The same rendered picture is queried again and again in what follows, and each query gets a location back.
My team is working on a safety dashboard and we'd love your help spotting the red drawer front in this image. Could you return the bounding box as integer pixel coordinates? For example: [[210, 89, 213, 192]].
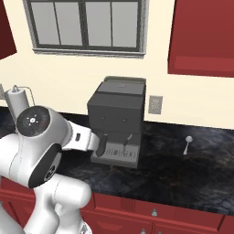
[[91, 192, 228, 234]]

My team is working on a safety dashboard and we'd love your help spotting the dark grey coffee machine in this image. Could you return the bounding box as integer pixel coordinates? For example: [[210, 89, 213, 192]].
[[86, 75, 147, 169]]

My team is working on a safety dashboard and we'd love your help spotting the grey sink tap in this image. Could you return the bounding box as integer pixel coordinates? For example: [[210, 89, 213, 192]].
[[0, 84, 36, 126]]

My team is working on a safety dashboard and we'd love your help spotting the dark red wall cabinet door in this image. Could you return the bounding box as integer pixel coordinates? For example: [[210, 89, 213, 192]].
[[0, 0, 17, 60]]

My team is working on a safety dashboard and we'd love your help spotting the grey wall outlet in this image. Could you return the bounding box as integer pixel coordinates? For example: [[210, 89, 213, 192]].
[[148, 95, 164, 115]]

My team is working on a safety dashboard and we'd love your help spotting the red sink base cabinet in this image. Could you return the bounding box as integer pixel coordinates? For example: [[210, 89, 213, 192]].
[[0, 177, 38, 229]]

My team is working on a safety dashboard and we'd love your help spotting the red base cabinet door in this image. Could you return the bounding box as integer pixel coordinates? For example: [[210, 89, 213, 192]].
[[152, 221, 221, 234], [80, 209, 154, 234]]

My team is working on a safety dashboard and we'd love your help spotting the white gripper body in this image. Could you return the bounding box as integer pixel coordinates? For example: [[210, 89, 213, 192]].
[[86, 128, 101, 152]]

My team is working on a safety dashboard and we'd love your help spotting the grey framed window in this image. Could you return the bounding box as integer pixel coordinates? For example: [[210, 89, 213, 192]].
[[22, 0, 150, 59]]

